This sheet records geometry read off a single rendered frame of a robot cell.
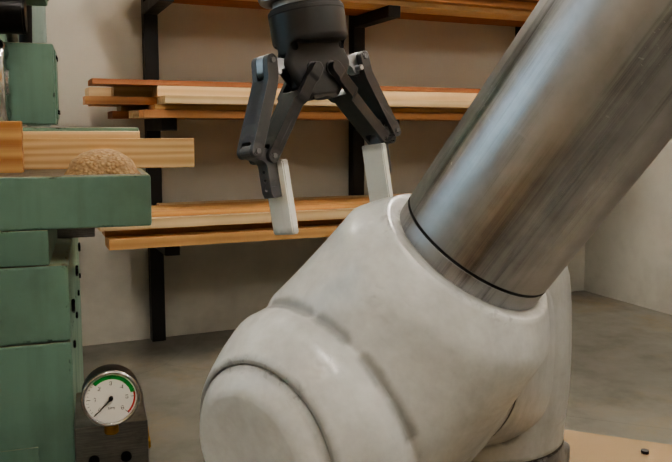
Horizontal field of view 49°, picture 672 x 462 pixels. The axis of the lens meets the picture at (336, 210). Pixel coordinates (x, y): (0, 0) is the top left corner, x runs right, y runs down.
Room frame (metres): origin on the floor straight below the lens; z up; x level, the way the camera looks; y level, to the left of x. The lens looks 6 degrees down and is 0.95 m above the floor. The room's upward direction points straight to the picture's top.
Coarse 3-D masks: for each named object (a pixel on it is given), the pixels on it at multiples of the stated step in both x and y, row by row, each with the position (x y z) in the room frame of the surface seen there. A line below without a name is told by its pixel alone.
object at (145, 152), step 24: (24, 144) 0.95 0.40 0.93; (48, 144) 0.96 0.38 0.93; (72, 144) 0.97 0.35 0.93; (96, 144) 0.98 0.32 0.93; (120, 144) 0.99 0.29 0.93; (144, 144) 1.00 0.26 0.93; (168, 144) 1.01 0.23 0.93; (192, 144) 1.02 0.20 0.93; (24, 168) 0.95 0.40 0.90; (48, 168) 0.96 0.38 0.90
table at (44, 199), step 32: (0, 192) 0.80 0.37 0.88; (32, 192) 0.81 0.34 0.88; (64, 192) 0.82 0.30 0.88; (96, 192) 0.83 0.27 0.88; (128, 192) 0.84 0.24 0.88; (0, 224) 0.80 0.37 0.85; (32, 224) 0.81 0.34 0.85; (64, 224) 0.82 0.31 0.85; (96, 224) 0.83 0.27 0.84; (128, 224) 0.84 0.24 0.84
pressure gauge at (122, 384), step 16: (96, 368) 0.79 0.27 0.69; (112, 368) 0.78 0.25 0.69; (96, 384) 0.77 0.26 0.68; (112, 384) 0.77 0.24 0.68; (128, 384) 0.78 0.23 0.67; (80, 400) 0.76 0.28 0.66; (96, 400) 0.77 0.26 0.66; (128, 400) 0.78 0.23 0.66; (96, 416) 0.77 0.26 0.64; (112, 416) 0.77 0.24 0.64; (128, 416) 0.78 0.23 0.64; (112, 432) 0.79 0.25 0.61
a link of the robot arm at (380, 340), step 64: (576, 0) 0.37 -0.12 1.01; (640, 0) 0.35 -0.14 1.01; (512, 64) 0.39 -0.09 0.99; (576, 64) 0.36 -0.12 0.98; (640, 64) 0.35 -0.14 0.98; (512, 128) 0.38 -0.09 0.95; (576, 128) 0.37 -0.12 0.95; (640, 128) 0.36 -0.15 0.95; (448, 192) 0.41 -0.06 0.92; (512, 192) 0.38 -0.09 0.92; (576, 192) 0.38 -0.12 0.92; (320, 256) 0.45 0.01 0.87; (384, 256) 0.41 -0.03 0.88; (448, 256) 0.40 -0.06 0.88; (512, 256) 0.39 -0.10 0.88; (256, 320) 0.43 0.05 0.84; (320, 320) 0.42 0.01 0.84; (384, 320) 0.40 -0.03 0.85; (448, 320) 0.39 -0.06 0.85; (512, 320) 0.40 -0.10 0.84; (256, 384) 0.39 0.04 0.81; (320, 384) 0.38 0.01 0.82; (384, 384) 0.39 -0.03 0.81; (448, 384) 0.39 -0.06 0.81; (512, 384) 0.41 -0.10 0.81; (256, 448) 0.39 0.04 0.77; (320, 448) 0.37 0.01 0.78; (384, 448) 0.38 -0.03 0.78; (448, 448) 0.40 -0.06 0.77
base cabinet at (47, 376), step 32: (0, 352) 0.80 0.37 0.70; (32, 352) 0.81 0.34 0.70; (64, 352) 0.82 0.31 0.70; (0, 384) 0.80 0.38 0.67; (32, 384) 0.81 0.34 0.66; (64, 384) 0.82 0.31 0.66; (0, 416) 0.80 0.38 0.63; (32, 416) 0.81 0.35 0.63; (64, 416) 0.82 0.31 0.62; (0, 448) 0.80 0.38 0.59; (32, 448) 0.80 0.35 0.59; (64, 448) 0.82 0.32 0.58
